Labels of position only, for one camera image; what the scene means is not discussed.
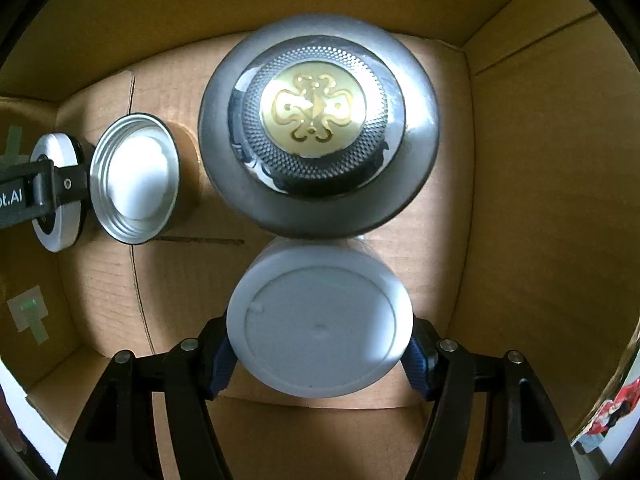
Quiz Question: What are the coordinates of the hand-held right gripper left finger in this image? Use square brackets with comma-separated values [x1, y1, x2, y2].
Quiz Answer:
[57, 316, 237, 480]

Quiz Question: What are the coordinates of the silver round tin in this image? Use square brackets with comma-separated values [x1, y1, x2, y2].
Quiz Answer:
[31, 132, 94, 253]

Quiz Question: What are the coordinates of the red patterned cloth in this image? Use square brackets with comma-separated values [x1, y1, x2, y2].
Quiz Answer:
[572, 375, 640, 456]

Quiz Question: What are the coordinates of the cardboard box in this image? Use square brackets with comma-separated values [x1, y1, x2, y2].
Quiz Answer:
[0, 0, 640, 480]

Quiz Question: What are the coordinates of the silver metal jar lid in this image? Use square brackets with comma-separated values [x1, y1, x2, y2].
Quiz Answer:
[89, 114, 181, 247]

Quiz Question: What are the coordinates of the green tape strip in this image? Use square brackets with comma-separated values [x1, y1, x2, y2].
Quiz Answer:
[0, 125, 27, 167]

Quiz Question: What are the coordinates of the dark bottle with gold emblem cap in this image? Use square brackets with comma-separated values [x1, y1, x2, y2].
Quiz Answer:
[198, 15, 442, 238]

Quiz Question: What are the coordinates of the white and green tape label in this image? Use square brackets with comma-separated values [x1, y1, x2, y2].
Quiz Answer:
[7, 285, 52, 346]

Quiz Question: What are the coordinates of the white round plastic jar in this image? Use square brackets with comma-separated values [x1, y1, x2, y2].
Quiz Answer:
[226, 237, 416, 400]

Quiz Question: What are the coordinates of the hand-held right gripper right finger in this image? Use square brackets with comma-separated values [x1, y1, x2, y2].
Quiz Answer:
[404, 317, 584, 480]

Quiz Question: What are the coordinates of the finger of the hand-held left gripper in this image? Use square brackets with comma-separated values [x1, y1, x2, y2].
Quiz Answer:
[22, 158, 92, 221]

